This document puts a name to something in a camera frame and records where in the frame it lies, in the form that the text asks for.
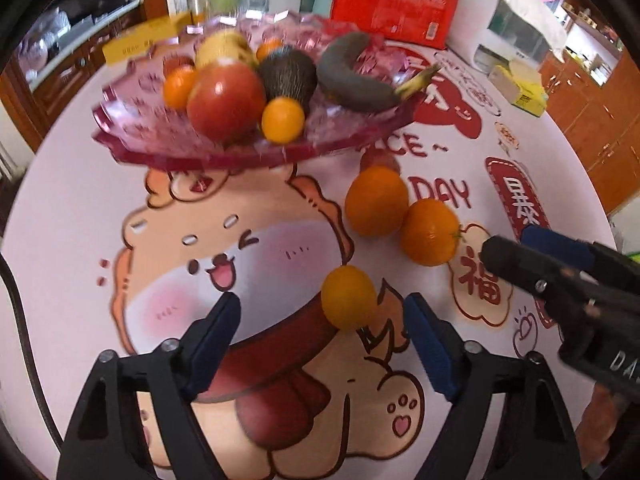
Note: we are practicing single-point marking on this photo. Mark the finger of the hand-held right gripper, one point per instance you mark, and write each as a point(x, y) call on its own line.
point(560, 246)
point(520, 262)

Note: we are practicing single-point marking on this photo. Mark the person's right hand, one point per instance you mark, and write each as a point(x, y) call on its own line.
point(602, 425)

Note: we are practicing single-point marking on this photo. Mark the large orange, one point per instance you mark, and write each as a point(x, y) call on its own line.
point(430, 232)
point(377, 202)

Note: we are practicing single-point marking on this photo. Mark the dark avocado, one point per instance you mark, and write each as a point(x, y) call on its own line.
point(287, 77)

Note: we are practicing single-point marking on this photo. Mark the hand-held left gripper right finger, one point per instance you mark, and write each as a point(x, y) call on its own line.
point(430, 350)

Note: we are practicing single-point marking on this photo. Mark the white countertop appliance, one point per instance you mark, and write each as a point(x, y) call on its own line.
point(480, 15)

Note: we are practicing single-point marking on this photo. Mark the small mandarin orange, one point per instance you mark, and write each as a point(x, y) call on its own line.
point(269, 49)
point(282, 120)
point(179, 89)

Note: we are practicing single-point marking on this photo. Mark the yellow tin box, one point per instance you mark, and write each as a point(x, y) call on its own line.
point(135, 45)

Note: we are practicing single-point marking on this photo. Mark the wooden kitchen cabinet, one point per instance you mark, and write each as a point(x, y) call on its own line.
point(75, 75)

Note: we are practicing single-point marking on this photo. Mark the small yellow box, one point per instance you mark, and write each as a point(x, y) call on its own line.
point(520, 92)

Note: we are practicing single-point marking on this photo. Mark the pink glass fruit bowl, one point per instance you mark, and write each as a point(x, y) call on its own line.
point(345, 130)

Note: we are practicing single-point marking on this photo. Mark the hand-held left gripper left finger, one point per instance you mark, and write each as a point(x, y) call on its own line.
point(215, 345)

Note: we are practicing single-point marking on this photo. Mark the yellow pear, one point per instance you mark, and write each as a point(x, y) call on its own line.
point(225, 47)

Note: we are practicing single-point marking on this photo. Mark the small yellowish mandarin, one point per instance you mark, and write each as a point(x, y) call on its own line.
point(348, 297)

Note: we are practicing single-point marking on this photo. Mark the overripe dark banana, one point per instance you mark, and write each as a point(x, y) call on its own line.
point(350, 80)

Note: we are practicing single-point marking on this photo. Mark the wooden sideboard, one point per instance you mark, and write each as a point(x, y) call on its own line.
point(600, 125)

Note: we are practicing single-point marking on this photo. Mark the red apple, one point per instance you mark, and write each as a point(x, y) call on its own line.
point(225, 105)

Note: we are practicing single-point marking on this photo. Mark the red paper package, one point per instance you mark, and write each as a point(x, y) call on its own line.
point(390, 7)

